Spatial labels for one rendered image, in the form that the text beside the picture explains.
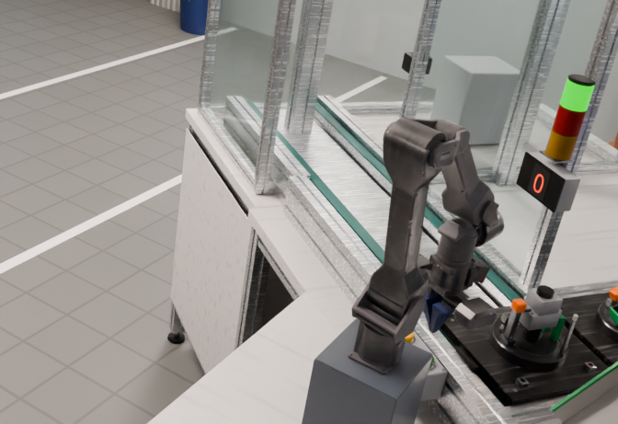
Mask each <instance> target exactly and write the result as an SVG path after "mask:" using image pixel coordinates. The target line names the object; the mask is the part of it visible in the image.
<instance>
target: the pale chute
mask: <svg viewBox="0 0 618 424"><path fill-rule="evenodd" d="M551 410H552V411H553V412H554V413H555V414H556V416H557V417H558V418H559V419H560V420H561V422H562V423H563V424H618V362H616V363H615V364H613V365H612V366H610V367H609V368H608V369H606V370H605V371H603V372H601V373H600V374H598V375H597V376H596V377H594V378H593V379H591V380H590V381H588V382H587V383H586V384H584V385H582V386H581V387H580V388H579V389H577V390H576V391H575V392H573V393H572V394H570V395H568V396H567V397H565V398H564V399H563V400H561V401H560V402H558V403H557V404H555V405H554V406H553V407H551Z"/></svg>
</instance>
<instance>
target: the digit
mask: <svg viewBox="0 0 618 424"><path fill-rule="evenodd" d="M550 176H551V173H550V172H548V171H547V170H545V169H544V168H543V167H541V166H540V165H538V164H537V163H535V165H534V169H533V172H532V176H531V180H530V183H529V186H528V191H529V192H530V193H532V194H533V195H534V196H536V197H537V198H538V199H539V200H541V201H543V198H544V194H545V190H546V187H547V184H548V181H549V178H550Z"/></svg>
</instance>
